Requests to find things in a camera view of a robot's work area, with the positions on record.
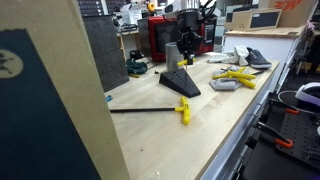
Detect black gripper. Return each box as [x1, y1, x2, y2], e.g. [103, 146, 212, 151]
[175, 25, 205, 66]

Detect silver metal cylinder holder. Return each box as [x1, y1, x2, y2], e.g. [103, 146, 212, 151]
[165, 41, 185, 72]

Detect black wedge wrench stand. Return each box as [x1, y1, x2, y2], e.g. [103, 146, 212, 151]
[158, 67, 202, 99]

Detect red microwave oven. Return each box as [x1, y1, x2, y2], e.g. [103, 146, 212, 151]
[147, 12, 218, 63]

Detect white cloth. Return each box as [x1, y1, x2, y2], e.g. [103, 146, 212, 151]
[206, 45, 250, 67]

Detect grey metal sheet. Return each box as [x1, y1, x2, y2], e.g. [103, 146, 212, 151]
[136, 17, 153, 58]

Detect dark grey sneaker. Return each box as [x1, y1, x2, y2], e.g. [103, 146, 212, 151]
[245, 46, 273, 70]

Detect flat cardboard box black label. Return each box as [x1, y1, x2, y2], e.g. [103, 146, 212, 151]
[224, 8, 283, 31]

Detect white side cabinet wooden top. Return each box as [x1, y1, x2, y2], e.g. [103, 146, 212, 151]
[222, 24, 308, 93]

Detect dark grey foam panel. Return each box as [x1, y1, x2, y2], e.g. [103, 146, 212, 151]
[81, 14, 131, 94]

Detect black keyboard rack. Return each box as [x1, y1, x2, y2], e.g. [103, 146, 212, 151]
[75, 0, 105, 18]

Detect large brown cardboard box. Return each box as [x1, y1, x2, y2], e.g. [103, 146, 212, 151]
[0, 0, 131, 180]

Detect cardboard box orange print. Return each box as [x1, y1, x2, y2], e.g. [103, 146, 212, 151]
[258, 0, 318, 28]

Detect black perforated plate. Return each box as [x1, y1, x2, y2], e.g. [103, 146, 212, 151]
[275, 111, 320, 169]

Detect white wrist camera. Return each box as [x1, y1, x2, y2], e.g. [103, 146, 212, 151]
[164, 1, 183, 15]

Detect long-shaft yellow T-handle wrench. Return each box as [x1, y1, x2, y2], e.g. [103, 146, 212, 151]
[108, 96, 192, 126]

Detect white cable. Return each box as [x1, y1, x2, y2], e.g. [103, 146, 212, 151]
[277, 89, 302, 106]

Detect orange-handled black clamp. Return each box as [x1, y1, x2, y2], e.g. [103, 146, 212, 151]
[269, 98, 301, 116]
[255, 121, 295, 150]

